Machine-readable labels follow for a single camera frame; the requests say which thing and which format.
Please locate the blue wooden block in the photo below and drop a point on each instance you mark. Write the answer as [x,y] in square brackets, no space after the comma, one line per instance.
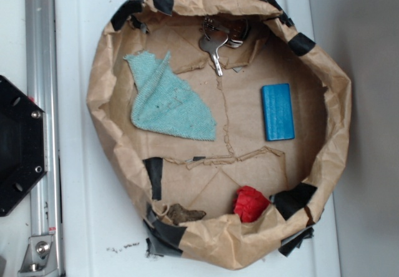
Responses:
[277,109]

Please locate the brown paper bag bin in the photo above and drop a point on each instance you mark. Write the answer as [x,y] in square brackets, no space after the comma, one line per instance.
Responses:
[157,170]

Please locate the light blue cloth rag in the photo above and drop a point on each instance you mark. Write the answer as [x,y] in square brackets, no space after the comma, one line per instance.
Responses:
[165,103]

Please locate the silver key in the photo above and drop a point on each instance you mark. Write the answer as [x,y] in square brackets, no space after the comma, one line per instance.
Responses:
[211,46]

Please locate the red crumpled paper ball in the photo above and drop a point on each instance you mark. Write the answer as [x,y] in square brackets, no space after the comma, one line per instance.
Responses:
[249,204]

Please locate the aluminium extrusion rail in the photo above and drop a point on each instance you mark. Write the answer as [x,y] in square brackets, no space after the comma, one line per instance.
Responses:
[46,213]

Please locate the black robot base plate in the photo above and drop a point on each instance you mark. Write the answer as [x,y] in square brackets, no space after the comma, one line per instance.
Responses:
[22,146]

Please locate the metal corner bracket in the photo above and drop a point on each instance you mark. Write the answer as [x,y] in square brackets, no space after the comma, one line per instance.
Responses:
[40,258]

